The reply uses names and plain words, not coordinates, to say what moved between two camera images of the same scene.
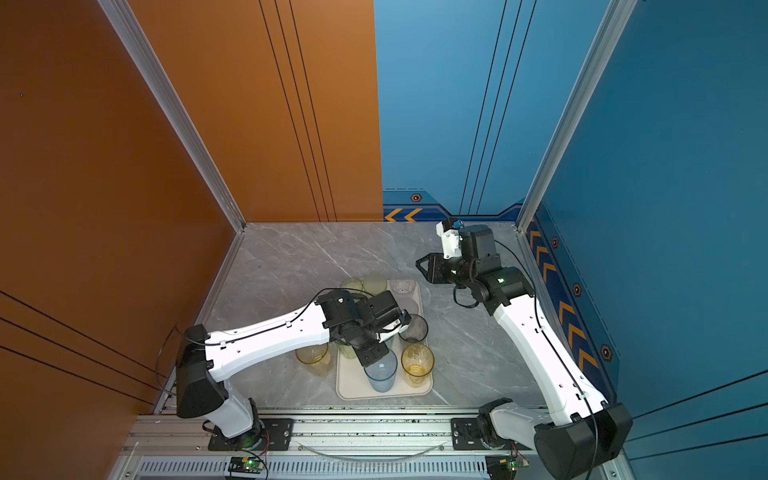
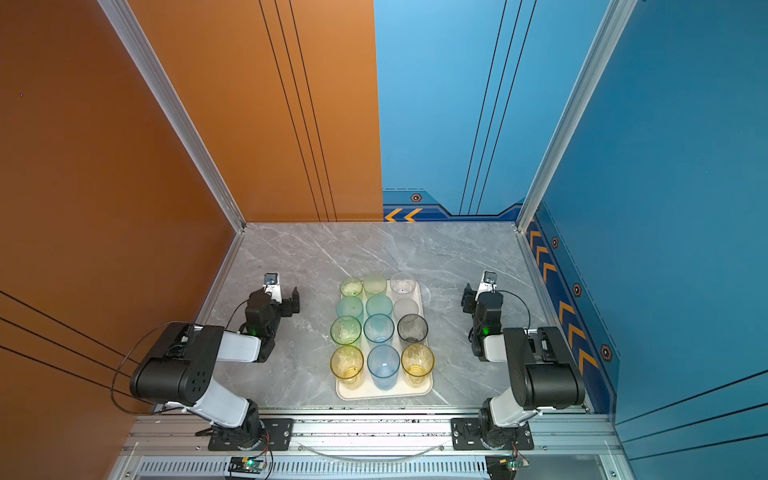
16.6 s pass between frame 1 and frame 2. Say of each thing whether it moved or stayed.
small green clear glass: stayed
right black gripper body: moved
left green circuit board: stayed
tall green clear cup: moved
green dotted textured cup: stayed
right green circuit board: stayed
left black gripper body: moved
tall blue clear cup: stayed
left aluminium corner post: stayed
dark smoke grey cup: stayed
